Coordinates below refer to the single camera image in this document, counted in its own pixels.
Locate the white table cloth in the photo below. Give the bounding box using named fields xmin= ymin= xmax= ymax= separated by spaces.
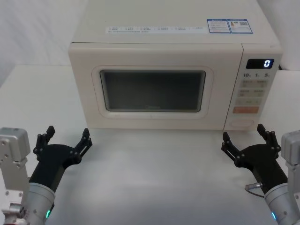
xmin=0 ymin=65 xmax=300 ymax=225

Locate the white curtain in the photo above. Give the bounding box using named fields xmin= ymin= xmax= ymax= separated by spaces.
xmin=0 ymin=0 xmax=300 ymax=88

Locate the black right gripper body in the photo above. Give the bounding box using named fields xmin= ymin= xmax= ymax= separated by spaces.
xmin=235 ymin=143 xmax=289 ymax=195

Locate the cream microwave oven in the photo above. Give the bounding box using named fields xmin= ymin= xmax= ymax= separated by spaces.
xmin=67 ymin=0 xmax=283 ymax=132

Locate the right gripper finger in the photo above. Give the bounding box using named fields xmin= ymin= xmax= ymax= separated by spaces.
xmin=256 ymin=123 xmax=281 ymax=156
xmin=221 ymin=131 xmax=245 ymax=168

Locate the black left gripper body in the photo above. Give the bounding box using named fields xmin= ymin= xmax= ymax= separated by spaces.
xmin=28 ymin=143 xmax=82 ymax=194

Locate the thin cable with silver plug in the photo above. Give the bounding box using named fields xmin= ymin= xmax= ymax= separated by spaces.
xmin=244 ymin=182 xmax=268 ymax=196

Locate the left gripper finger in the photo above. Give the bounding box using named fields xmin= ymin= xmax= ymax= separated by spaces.
xmin=32 ymin=125 xmax=56 ymax=161
xmin=70 ymin=127 xmax=93 ymax=164

